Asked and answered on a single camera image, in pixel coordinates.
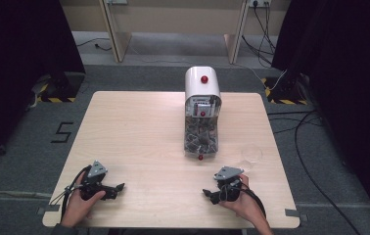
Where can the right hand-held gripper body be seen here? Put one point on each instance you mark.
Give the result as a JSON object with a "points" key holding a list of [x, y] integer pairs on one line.
{"points": [[228, 173]]}

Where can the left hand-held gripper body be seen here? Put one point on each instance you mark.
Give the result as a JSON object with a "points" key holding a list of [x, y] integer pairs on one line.
{"points": [[95, 170]]}

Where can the clear glass cup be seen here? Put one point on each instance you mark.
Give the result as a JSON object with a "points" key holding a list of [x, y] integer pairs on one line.
{"points": [[252, 155]]}

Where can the white power strip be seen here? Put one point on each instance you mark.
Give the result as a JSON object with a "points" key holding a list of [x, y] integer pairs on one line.
{"points": [[260, 2]]}

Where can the beige wooden frame leg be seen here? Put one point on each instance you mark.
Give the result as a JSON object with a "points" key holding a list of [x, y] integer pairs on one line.
{"points": [[117, 36], [237, 39]]}

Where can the person's left hand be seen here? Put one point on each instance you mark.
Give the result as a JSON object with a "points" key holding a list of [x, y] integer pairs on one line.
{"points": [[77, 207]]}

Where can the white dispenser with clear bin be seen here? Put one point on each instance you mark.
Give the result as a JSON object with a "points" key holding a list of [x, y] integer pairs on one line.
{"points": [[202, 91]]}

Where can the person's right hand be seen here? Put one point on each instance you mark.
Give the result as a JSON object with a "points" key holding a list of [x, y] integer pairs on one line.
{"points": [[246, 205]]}

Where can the stand base with hazard tape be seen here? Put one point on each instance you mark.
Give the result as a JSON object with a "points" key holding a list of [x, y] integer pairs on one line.
{"points": [[286, 93], [59, 88]]}

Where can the black curtain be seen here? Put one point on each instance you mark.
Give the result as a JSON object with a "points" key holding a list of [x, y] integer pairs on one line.
{"points": [[20, 65], [349, 81]]}

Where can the grey tape piece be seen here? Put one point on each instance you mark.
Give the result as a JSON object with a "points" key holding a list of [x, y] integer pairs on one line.
{"points": [[295, 214], [46, 209]]}

